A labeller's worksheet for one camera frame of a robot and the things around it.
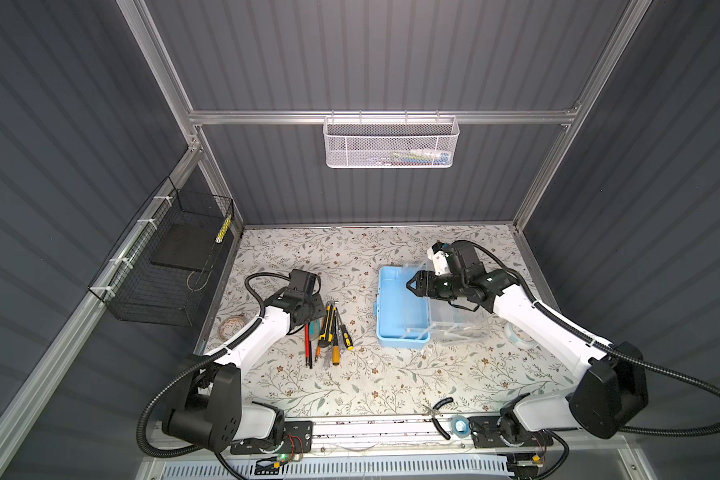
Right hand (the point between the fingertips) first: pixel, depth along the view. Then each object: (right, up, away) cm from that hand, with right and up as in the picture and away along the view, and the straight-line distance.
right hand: (417, 287), depth 81 cm
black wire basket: (-65, +5, -9) cm, 65 cm away
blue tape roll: (+10, -35, -6) cm, 37 cm away
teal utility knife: (-30, -13, +10) cm, 34 cm away
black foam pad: (-59, +11, -6) cm, 61 cm away
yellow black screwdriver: (-20, -16, +8) cm, 27 cm away
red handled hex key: (-32, -19, +7) cm, 37 cm away
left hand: (-29, -7, +8) cm, 31 cm away
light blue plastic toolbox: (-1, -11, +9) cm, 14 cm away
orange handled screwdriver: (-23, -21, +5) cm, 31 cm away
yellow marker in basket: (-54, +16, 0) cm, 56 cm away
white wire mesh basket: (-4, +57, +42) cm, 71 cm away
